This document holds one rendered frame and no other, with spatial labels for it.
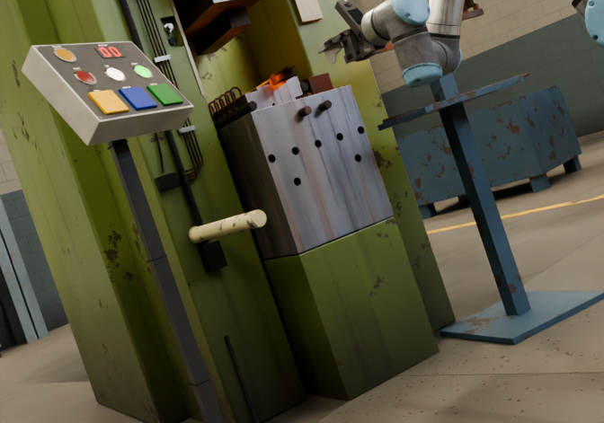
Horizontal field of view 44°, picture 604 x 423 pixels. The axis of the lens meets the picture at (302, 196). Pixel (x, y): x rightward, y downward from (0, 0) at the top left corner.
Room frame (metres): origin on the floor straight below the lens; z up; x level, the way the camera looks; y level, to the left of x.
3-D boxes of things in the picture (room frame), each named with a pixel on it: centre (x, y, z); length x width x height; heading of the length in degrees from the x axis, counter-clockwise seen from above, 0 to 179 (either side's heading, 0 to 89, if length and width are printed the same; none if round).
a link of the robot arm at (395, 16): (1.79, -0.36, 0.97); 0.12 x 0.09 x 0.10; 30
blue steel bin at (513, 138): (6.21, -1.58, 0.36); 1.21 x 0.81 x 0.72; 47
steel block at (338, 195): (2.54, 0.04, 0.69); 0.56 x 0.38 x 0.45; 30
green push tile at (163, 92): (1.98, 0.26, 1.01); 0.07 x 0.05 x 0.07; 145
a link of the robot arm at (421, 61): (1.79, -0.37, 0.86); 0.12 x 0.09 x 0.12; 146
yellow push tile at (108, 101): (1.82, 0.37, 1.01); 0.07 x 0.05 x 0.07; 145
